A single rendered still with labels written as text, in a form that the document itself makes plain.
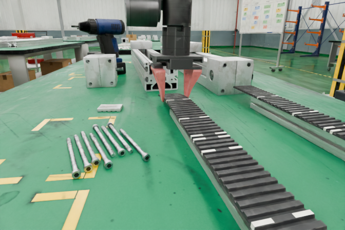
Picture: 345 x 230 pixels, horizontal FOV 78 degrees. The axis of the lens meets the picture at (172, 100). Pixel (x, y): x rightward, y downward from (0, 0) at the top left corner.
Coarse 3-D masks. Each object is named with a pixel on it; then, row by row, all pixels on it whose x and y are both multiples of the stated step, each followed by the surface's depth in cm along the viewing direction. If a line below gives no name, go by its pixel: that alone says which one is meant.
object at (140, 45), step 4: (132, 44) 113; (136, 44) 113; (140, 44) 114; (144, 44) 114; (148, 44) 115; (132, 48) 113; (136, 48) 114; (140, 48) 114; (144, 48) 115; (148, 48) 115; (144, 52) 117
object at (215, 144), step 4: (216, 140) 27; (220, 140) 27; (224, 140) 27; (228, 140) 27; (232, 140) 27; (196, 144) 26; (200, 144) 26; (204, 144) 26; (208, 144) 26; (212, 144) 26; (216, 144) 26; (220, 144) 26; (224, 144) 26; (228, 144) 26; (232, 144) 26; (236, 144) 26; (200, 148) 25; (204, 148) 25; (208, 148) 25; (212, 148) 25; (216, 148) 25; (200, 152) 25
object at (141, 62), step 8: (136, 56) 90; (144, 56) 76; (136, 64) 96; (144, 64) 61; (144, 72) 61; (168, 72) 63; (176, 72) 63; (144, 80) 63; (152, 80) 62; (168, 80) 64; (176, 80) 65; (144, 88) 64; (152, 88) 64; (168, 88) 64; (176, 88) 65
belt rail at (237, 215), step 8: (176, 120) 39; (184, 136) 35; (192, 144) 31; (200, 160) 28; (208, 168) 25; (208, 176) 25; (216, 184) 23; (224, 192) 21; (224, 200) 21; (232, 200) 21; (232, 208) 20; (240, 216) 18; (240, 224) 18; (248, 224) 18
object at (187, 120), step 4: (204, 116) 35; (208, 116) 35; (180, 120) 33; (184, 120) 34; (188, 120) 33; (192, 120) 33; (196, 120) 33; (200, 120) 33; (204, 120) 33; (208, 120) 33
